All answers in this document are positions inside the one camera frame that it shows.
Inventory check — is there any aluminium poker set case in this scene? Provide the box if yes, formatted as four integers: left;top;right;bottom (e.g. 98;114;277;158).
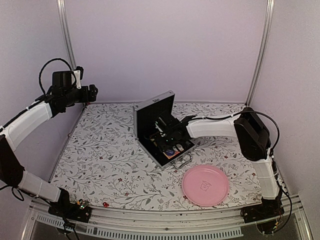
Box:
133;90;196;170

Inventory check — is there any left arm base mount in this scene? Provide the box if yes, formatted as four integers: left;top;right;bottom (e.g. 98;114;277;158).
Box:
48;199;92;223

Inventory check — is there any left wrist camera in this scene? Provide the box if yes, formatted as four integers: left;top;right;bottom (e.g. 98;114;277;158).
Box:
71;66;84;90

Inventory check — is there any left aluminium frame post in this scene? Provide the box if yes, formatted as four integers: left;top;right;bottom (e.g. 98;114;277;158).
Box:
56;0;77;69

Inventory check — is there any front aluminium rail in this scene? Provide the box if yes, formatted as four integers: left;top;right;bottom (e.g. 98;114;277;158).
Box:
31;204;313;240

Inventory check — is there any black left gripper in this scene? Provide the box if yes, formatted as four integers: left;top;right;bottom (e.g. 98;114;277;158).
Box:
64;83;99;106

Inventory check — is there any aluminium frame post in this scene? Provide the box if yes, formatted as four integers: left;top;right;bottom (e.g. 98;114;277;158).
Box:
56;0;77;69
245;0;275;106

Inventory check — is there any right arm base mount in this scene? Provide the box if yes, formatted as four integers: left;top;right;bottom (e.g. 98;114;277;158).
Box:
240;203;285;223

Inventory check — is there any blue round blind button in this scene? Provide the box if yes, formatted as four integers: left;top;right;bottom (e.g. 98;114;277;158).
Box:
164;149;176;159

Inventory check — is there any pink plastic plate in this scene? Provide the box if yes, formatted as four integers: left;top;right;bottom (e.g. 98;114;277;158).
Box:
181;164;230;207

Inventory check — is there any right aluminium frame post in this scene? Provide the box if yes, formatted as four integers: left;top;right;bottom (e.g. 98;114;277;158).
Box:
245;0;275;106

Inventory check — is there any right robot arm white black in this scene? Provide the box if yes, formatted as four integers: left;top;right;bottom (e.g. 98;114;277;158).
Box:
154;107;282;218

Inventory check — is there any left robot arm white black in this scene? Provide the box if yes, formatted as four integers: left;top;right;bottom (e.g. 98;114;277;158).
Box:
0;66;98;217

